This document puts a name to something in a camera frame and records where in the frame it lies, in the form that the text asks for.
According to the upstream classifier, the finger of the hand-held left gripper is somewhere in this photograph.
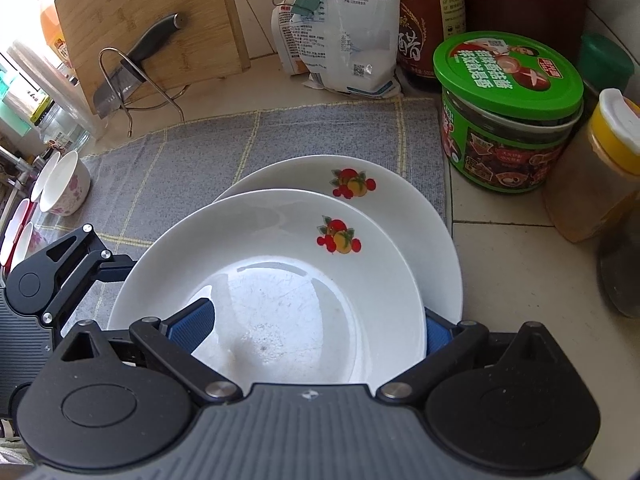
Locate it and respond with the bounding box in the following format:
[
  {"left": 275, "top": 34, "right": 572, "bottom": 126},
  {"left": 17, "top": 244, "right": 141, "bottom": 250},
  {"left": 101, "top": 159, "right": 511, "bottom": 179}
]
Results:
[{"left": 42, "top": 224, "right": 136, "bottom": 333}]

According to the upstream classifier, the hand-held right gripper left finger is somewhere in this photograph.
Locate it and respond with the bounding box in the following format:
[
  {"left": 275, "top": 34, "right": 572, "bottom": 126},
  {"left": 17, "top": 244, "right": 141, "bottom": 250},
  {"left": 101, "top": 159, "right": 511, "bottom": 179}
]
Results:
[{"left": 50, "top": 297, "right": 243, "bottom": 407}]

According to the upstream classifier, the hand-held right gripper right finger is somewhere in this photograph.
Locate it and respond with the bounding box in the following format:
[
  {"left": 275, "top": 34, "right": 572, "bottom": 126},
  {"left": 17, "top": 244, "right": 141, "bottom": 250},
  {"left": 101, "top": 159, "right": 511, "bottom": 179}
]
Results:
[{"left": 375, "top": 306, "right": 558, "bottom": 406}]

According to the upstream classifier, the white pink-flower bowl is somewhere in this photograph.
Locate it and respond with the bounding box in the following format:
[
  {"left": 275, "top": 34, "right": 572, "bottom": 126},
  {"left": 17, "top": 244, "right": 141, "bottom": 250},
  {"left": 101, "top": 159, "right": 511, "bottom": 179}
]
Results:
[
  {"left": 39, "top": 150, "right": 92, "bottom": 217},
  {"left": 30, "top": 150, "right": 63, "bottom": 202},
  {"left": 0, "top": 221, "right": 37, "bottom": 275},
  {"left": 0, "top": 199, "right": 32, "bottom": 257}
]

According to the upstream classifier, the white fruit-print plate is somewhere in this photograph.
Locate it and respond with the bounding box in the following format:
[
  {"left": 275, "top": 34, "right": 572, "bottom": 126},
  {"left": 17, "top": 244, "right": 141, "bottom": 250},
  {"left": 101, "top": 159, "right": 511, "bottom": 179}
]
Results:
[
  {"left": 212, "top": 155, "right": 463, "bottom": 322},
  {"left": 106, "top": 188, "right": 428, "bottom": 386}
]

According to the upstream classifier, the clear glass jar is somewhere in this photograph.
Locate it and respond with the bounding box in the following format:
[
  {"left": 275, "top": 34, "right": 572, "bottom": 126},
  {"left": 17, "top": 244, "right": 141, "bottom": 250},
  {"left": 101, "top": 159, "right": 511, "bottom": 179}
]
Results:
[{"left": 31, "top": 97, "right": 96, "bottom": 154}]

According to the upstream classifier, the dark glass jar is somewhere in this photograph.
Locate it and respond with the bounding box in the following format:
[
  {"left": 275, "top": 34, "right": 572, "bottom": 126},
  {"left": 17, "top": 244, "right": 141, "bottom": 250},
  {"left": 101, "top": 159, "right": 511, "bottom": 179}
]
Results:
[{"left": 597, "top": 230, "right": 640, "bottom": 318}]

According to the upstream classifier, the yellow-lid spice jar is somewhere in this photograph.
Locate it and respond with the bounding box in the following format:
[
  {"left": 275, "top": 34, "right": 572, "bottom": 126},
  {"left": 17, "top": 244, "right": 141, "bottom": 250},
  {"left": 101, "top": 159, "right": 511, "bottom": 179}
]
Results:
[{"left": 544, "top": 88, "right": 640, "bottom": 243}]

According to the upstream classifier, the grey checked dish mat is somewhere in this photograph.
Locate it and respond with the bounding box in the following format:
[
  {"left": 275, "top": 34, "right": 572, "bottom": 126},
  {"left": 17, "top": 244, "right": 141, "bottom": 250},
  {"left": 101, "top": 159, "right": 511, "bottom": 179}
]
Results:
[{"left": 60, "top": 96, "right": 447, "bottom": 332}]

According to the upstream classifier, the bamboo cutting board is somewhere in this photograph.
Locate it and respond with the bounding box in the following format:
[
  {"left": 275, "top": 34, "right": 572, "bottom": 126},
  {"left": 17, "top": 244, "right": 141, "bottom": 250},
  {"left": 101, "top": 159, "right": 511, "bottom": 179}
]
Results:
[{"left": 52, "top": 0, "right": 252, "bottom": 116}]

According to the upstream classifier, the orange cooking wine bottle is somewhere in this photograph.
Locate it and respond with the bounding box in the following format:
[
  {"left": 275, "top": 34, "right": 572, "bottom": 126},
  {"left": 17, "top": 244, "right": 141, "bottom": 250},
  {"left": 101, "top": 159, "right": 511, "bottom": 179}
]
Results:
[{"left": 37, "top": 0, "right": 78, "bottom": 86}]

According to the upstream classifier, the green-lid sauce jar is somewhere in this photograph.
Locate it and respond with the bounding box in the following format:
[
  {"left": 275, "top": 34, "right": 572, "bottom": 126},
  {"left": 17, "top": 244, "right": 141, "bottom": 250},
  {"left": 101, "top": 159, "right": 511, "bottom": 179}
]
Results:
[{"left": 432, "top": 31, "right": 585, "bottom": 193}]

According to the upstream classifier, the orange white seasoning bag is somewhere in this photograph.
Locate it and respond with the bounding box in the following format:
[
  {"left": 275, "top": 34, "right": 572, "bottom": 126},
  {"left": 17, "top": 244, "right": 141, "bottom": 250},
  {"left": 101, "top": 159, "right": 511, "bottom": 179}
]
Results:
[{"left": 271, "top": 2, "right": 302, "bottom": 76}]

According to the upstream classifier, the dark vinegar bottle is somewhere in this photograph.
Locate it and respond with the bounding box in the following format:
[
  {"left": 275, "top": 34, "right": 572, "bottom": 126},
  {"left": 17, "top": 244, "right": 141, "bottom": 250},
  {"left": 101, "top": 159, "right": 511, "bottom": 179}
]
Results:
[{"left": 397, "top": 0, "right": 468, "bottom": 93}]

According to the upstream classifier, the white blue-print salt bag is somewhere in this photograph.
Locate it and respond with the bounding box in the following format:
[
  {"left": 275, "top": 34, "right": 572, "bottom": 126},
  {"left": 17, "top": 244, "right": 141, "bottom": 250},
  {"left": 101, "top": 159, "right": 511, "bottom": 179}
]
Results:
[{"left": 290, "top": 0, "right": 403, "bottom": 98}]

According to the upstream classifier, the green-cap jar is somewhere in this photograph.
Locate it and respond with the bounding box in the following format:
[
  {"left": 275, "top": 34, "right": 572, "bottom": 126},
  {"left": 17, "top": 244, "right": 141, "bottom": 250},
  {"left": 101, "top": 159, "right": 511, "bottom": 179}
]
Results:
[{"left": 580, "top": 33, "right": 636, "bottom": 106}]

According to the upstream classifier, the dark brown container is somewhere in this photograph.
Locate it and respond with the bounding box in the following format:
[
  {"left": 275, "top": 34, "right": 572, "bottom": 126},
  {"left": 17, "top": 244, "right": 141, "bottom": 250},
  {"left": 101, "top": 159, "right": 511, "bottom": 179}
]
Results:
[{"left": 460, "top": 0, "right": 591, "bottom": 61}]

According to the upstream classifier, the steel wire board stand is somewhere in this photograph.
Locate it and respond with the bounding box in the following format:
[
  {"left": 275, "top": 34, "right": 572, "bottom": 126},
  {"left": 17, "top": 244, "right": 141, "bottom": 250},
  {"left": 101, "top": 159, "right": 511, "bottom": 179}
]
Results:
[{"left": 98, "top": 47, "right": 190, "bottom": 138}]

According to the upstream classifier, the black-handled kitchen knife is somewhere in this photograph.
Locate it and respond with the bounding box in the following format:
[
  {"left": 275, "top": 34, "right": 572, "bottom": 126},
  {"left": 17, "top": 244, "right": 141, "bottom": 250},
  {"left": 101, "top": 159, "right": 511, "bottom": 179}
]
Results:
[{"left": 95, "top": 12, "right": 187, "bottom": 120}]

